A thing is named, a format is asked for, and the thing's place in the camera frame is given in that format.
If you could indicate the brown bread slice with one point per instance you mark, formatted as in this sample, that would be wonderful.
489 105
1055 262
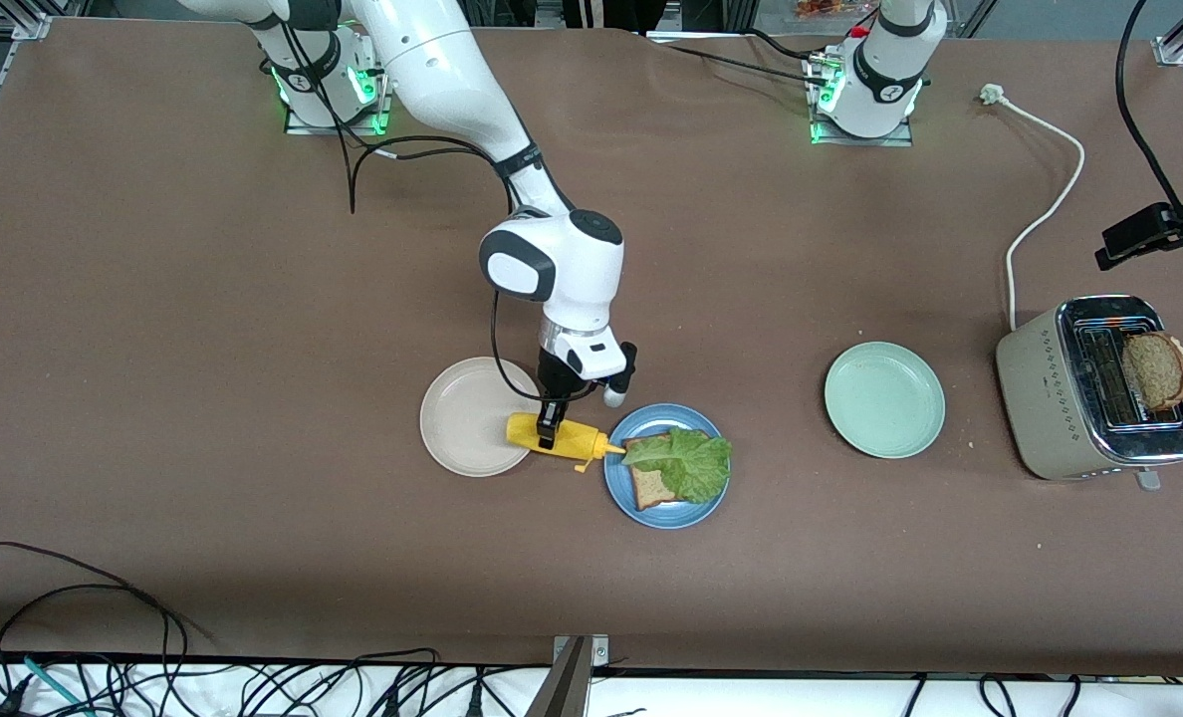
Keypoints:
1159 370
649 488

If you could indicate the blue plate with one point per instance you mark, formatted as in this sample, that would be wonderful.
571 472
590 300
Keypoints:
666 518

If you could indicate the green lettuce leaf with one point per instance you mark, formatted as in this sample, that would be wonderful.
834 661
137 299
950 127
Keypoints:
691 468

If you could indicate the pale beige plate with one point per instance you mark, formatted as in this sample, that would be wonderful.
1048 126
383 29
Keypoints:
462 418

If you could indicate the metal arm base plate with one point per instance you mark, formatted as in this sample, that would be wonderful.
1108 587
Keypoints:
855 140
384 115

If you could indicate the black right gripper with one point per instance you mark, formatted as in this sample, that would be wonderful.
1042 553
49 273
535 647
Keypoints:
555 382

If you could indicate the yellow squeeze bottle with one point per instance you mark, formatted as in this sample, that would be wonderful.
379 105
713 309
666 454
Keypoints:
582 438

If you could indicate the mint green plate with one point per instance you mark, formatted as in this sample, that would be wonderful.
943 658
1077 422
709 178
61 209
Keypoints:
885 400

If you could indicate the silver beige toaster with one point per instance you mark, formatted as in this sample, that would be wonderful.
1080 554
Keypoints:
1045 398

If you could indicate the orange object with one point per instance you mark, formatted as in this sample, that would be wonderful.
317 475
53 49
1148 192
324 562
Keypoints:
821 8

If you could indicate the grey metal post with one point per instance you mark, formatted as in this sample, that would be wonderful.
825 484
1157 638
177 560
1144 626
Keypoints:
564 687

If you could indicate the silver metal bracket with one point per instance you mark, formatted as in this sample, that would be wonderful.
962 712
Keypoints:
599 649

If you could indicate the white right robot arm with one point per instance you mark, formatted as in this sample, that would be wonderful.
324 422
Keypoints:
432 60

